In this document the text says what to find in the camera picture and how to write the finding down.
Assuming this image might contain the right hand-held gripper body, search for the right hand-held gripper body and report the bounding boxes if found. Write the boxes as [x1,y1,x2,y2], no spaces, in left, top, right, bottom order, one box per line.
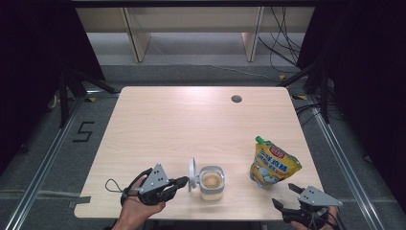
[282,186,344,230]

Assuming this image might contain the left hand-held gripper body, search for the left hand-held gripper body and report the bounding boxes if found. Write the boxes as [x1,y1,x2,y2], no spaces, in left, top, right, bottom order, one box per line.
[120,163,176,207]

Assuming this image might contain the yellow spout pouch green cap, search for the yellow spout pouch green cap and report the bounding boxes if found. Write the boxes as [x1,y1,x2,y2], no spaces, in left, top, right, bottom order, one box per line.
[249,135,303,188]

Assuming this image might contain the person's right hand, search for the person's right hand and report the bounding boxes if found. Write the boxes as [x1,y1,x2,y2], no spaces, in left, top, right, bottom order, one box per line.
[289,205,340,230]

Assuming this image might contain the person's left hand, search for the person's left hand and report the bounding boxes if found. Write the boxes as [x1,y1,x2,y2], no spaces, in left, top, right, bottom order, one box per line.
[111,176,168,230]

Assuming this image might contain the black metal stand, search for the black metal stand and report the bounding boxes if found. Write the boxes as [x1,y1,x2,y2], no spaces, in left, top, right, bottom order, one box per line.
[277,59,332,125]
[56,67,121,129]

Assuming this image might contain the black curtain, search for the black curtain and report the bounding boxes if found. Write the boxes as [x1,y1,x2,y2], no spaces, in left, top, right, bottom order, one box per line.
[0,0,107,175]
[296,0,406,213]

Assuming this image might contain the beige background desk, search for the beige background desk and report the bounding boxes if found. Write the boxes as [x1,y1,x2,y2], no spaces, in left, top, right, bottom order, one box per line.
[76,7,316,63]

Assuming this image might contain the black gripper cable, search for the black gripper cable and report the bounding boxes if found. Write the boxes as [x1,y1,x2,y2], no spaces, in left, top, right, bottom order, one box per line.
[325,207,347,230]

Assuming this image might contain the aluminium floor rail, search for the aluminium floor rail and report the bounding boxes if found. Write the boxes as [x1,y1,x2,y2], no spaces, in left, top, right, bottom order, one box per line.
[2,95,84,230]
[306,95,381,230]

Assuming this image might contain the black cord loop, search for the black cord loop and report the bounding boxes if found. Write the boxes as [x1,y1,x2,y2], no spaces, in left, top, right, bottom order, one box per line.
[104,178,124,194]

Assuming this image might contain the black floor cables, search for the black floor cables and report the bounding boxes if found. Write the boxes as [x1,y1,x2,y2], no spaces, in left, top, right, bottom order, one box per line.
[294,103,322,127]

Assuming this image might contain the black hanging cables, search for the black hanging cables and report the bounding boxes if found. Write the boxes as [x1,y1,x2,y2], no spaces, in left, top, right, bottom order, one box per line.
[258,7,303,75]

